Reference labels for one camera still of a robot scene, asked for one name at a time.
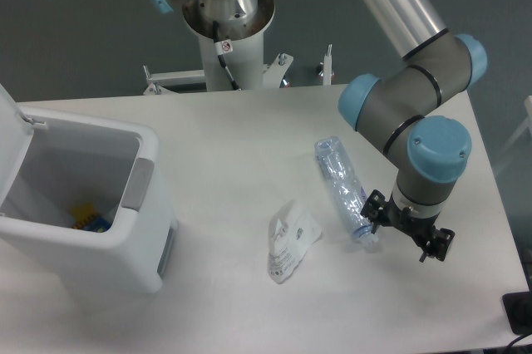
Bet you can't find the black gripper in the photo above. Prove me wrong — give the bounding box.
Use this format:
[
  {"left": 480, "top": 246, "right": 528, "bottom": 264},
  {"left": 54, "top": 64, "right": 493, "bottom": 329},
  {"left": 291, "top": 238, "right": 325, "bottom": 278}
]
[{"left": 361, "top": 189, "right": 455, "bottom": 263}]

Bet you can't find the crushed clear plastic bottle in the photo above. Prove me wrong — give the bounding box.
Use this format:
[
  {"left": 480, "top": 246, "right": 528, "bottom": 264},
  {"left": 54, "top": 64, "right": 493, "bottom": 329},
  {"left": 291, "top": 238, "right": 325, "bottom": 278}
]
[{"left": 314, "top": 136, "right": 378, "bottom": 249}]

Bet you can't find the white plastic wrapper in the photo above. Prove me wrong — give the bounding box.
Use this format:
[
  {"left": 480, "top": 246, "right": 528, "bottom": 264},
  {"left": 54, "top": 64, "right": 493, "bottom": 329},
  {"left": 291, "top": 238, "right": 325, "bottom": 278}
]
[{"left": 267, "top": 200, "right": 322, "bottom": 284}]

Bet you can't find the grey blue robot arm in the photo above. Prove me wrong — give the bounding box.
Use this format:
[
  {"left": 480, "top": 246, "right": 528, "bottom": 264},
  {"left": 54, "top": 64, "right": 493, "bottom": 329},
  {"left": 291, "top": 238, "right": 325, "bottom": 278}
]
[{"left": 151, "top": 0, "right": 487, "bottom": 260}]

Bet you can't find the yellow blue trash item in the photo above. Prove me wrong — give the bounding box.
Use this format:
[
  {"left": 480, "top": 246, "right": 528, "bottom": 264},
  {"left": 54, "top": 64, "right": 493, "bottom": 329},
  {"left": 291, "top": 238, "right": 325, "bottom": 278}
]
[{"left": 71, "top": 203, "right": 111, "bottom": 233}]

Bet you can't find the white trash can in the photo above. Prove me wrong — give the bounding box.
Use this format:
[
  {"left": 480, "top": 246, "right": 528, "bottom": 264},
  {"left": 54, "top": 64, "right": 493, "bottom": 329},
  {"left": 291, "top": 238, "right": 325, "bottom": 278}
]
[{"left": 1, "top": 91, "right": 177, "bottom": 293}]

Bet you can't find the black device at edge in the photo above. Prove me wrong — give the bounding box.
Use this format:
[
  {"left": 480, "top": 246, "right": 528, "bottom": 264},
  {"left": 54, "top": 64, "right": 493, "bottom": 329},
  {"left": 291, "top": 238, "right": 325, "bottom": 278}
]
[{"left": 502, "top": 291, "right": 531, "bottom": 335}]

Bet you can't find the white frame at right edge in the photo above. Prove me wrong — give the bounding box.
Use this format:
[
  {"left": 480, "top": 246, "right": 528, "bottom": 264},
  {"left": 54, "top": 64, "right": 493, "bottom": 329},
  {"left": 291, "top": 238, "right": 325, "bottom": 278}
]
[{"left": 492, "top": 96, "right": 531, "bottom": 176}]

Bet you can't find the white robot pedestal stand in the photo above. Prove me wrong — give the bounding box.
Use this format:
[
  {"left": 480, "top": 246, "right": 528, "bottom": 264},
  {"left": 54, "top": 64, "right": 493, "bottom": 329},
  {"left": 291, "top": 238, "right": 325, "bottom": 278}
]
[{"left": 144, "top": 0, "right": 294, "bottom": 95}]

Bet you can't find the black cable on pedestal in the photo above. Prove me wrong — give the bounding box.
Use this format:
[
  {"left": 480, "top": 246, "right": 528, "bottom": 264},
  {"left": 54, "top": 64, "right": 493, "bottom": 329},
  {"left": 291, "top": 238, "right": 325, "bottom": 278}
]
[{"left": 210, "top": 20, "right": 243, "bottom": 91}]

